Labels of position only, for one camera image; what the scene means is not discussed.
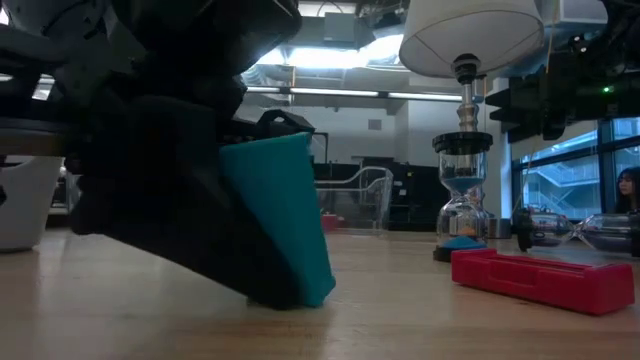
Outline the long ceiling light strip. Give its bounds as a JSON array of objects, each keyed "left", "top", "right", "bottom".
[{"left": 243, "top": 85, "right": 464, "bottom": 102}]

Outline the blue sand hourglass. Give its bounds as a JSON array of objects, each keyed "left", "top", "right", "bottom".
[{"left": 431, "top": 130, "right": 495, "bottom": 264}]

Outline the person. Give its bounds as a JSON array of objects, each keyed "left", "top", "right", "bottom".
[{"left": 612, "top": 165, "right": 640, "bottom": 216}]

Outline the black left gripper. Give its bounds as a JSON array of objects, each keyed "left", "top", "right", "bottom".
[{"left": 0, "top": 0, "right": 251, "bottom": 166}]

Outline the orange sand hourglass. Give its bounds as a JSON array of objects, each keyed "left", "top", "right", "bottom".
[{"left": 452, "top": 219, "right": 481, "bottom": 240}]

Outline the grey ceiling box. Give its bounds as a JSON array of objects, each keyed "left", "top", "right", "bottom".
[{"left": 322, "top": 11, "right": 359, "bottom": 44}]

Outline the pink sand hourglass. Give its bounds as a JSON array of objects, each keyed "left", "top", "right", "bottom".
[{"left": 511, "top": 206, "right": 640, "bottom": 259}]

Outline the clear plastic tray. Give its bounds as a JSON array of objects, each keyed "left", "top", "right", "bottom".
[{"left": 313, "top": 165, "right": 396, "bottom": 232}]

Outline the red plastic staple case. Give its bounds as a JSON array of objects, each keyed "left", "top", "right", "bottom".
[{"left": 450, "top": 248, "right": 636, "bottom": 317}]

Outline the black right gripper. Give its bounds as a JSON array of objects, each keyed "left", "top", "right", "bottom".
[{"left": 487, "top": 49, "right": 640, "bottom": 144}]

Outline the table lamp white shade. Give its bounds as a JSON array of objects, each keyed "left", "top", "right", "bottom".
[{"left": 398, "top": 0, "right": 546, "bottom": 241}]

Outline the teal plastic staple case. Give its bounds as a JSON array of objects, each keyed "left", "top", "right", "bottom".
[{"left": 217, "top": 131, "right": 337, "bottom": 309}]

